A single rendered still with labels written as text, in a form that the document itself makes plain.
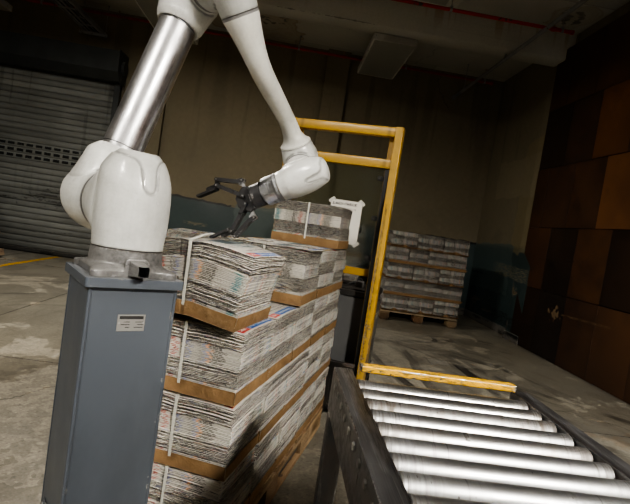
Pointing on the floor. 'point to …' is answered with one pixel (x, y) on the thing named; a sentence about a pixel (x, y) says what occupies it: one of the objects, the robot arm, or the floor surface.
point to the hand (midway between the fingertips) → (207, 215)
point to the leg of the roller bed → (327, 474)
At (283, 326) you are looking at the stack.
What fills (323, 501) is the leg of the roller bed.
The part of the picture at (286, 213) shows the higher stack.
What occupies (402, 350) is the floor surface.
